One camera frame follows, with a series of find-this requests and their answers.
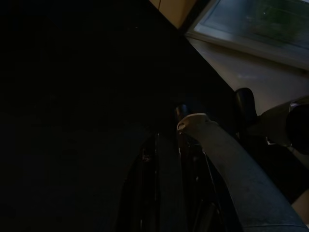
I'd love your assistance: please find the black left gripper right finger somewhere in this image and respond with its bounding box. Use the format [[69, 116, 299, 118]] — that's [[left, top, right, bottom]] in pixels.
[[177, 112, 309, 232]]

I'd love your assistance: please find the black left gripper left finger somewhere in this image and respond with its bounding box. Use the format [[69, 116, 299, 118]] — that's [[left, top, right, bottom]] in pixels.
[[119, 132, 161, 232]]

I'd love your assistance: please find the white framed window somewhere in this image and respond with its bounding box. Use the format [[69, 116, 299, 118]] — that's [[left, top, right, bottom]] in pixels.
[[184, 0, 309, 71]]

